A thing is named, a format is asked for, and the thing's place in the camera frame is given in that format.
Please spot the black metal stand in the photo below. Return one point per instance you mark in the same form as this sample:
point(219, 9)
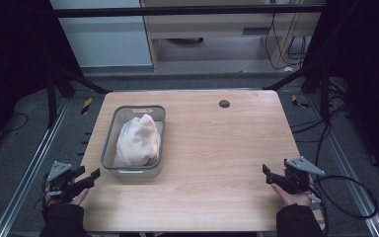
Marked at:
point(51, 98)
point(325, 98)

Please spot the person's right hand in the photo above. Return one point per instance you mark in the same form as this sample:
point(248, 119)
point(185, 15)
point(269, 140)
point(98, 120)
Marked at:
point(296, 199)

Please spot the black frame crossbar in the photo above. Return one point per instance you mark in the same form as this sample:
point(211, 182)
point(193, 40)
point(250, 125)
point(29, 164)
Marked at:
point(177, 11)

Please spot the white cloth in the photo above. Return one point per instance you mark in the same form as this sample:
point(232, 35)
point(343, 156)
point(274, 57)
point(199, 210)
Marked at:
point(138, 141)

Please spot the aluminium floor rail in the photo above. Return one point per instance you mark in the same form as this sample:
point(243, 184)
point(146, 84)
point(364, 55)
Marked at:
point(348, 171)
point(29, 171)

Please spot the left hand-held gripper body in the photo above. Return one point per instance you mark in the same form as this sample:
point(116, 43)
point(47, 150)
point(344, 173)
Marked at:
point(60, 184)

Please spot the yellow black striped tape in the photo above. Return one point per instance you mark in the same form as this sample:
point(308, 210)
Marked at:
point(86, 105)
point(298, 102)

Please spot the light wooden desk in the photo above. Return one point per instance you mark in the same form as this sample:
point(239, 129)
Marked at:
point(210, 26)

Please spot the person's left hand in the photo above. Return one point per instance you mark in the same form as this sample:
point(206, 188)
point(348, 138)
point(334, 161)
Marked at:
point(74, 200)

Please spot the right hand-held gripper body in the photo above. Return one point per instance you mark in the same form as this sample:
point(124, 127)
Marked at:
point(297, 181)

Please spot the white cabinet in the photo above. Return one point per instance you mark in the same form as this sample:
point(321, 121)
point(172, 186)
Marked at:
point(105, 42)

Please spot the grey plastic basket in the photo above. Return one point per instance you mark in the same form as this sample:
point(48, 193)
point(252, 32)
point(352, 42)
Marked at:
point(109, 144)

